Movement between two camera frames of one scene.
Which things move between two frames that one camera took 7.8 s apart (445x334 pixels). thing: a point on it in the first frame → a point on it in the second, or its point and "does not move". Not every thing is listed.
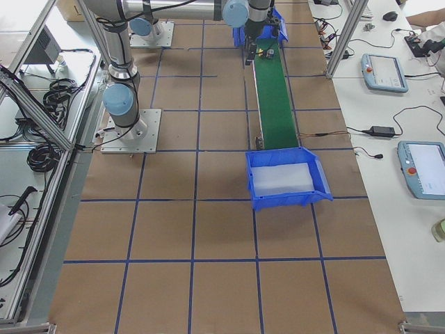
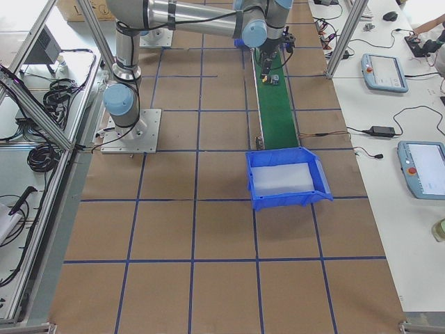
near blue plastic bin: [286, 177] does not move
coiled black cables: [43, 157] does not move
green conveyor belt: [276, 112] does not move
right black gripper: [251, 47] → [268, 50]
